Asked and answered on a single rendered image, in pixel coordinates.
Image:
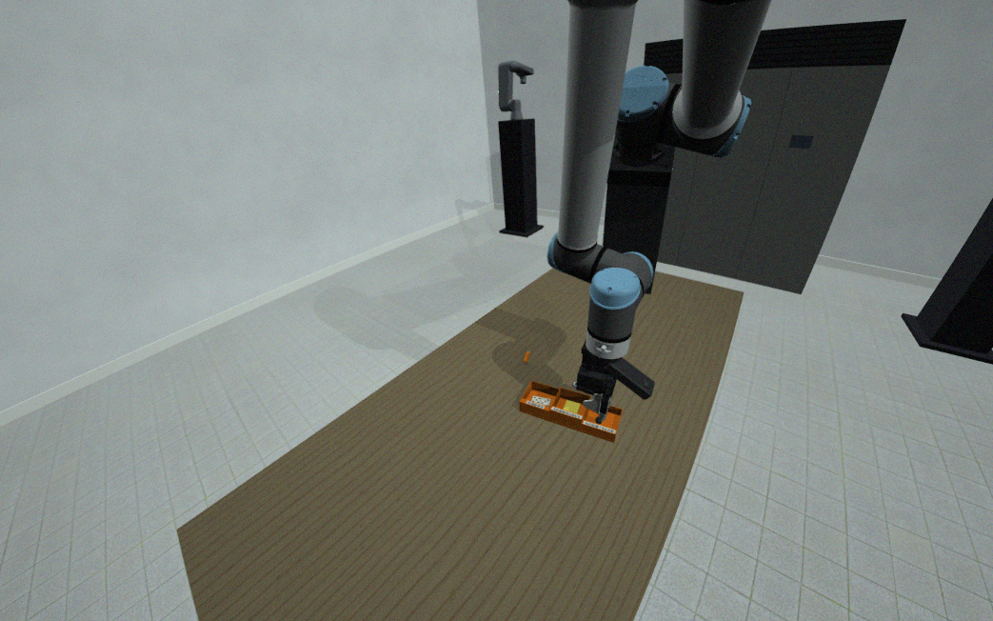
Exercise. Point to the orange rack of bins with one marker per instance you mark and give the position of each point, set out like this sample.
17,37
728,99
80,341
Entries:
584,423

